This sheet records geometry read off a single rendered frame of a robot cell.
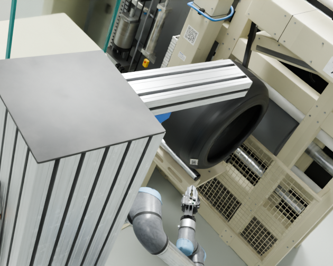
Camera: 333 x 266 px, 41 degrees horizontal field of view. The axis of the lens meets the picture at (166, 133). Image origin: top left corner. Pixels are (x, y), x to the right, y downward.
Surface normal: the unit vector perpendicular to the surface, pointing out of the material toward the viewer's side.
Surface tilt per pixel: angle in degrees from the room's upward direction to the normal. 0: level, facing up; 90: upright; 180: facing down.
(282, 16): 90
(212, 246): 0
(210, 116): 57
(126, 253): 0
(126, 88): 0
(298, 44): 90
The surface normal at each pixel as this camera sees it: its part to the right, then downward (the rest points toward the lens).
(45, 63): 0.32, -0.70
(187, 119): -0.56, 0.07
